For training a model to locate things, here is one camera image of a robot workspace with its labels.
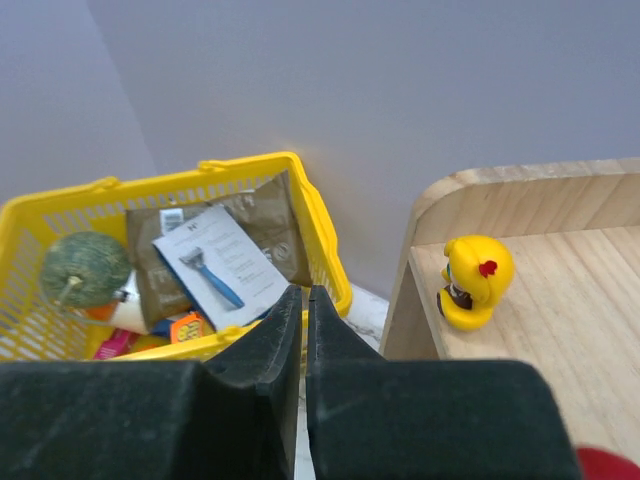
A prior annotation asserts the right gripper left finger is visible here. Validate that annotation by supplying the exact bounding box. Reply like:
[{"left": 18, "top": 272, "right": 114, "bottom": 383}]
[{"left": 1, "top": 287, "right": 302, "bottom": 479}]

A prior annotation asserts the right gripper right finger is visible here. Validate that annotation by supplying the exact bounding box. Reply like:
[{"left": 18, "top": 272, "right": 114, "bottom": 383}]
[{"left": 306, "top": 286, "right": 582, "bottom": 479}]

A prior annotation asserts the yellow duck toy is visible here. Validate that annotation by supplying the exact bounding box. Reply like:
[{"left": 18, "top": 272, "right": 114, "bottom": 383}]
[{"left": 436, "top": 235, "right": 515, "bottom": 331}]

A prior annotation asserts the red round toy figure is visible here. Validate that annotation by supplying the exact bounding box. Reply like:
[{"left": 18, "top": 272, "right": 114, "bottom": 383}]
[{"left": 576, "top": 446, "right": 640, "bottom": 480}]

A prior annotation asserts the wooden shelf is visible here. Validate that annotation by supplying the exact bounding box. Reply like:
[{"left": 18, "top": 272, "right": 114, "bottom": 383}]
[{"left": 380, "top": 158, "right": 639, "bottom": 460}]

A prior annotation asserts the red snack packet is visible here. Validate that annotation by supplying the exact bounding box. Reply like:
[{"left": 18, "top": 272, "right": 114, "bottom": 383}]
[{"left": 92, "top": 329, "right": 139, "bottom": 360}]

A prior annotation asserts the blue razor package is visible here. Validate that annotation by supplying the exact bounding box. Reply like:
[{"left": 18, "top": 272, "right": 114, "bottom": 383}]
[{"left": 153, "top": 204, "right": 289, "bottom": 332}]

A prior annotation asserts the white orange plush toy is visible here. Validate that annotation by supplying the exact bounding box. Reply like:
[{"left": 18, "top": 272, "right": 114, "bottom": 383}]
[{"left": 85, "top": 271, "right": 149, "bottom": 335}]

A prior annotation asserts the brown foil bag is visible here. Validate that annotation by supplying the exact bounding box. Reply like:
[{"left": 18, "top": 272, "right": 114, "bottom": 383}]
[{"left": 126, "top": 172, "right": 312, "bottom": 331}]

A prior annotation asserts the green melon toy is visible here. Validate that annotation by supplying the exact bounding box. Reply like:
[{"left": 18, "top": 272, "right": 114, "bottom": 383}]
[{"left": 39, "top": 231, "right": 132, "bottom": 309}]

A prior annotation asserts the yellow plastic basket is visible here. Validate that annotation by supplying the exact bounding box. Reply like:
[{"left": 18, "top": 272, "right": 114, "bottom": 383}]
[{"left": 1, "top": 152, "right": 352, "bottom": 361}]

